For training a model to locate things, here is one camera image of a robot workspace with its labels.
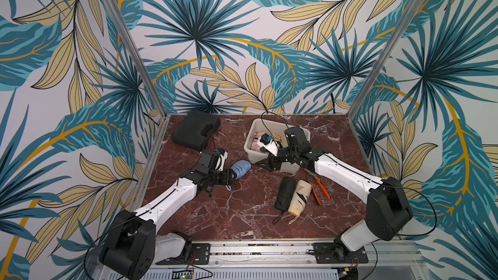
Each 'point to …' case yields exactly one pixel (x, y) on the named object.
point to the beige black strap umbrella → (301, 190)
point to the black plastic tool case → (196, 128)
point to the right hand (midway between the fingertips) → (260, 154)
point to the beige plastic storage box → (276, 129)
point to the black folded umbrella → (285, 190)
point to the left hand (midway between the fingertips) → (230, 177)
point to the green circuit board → (181, 275)
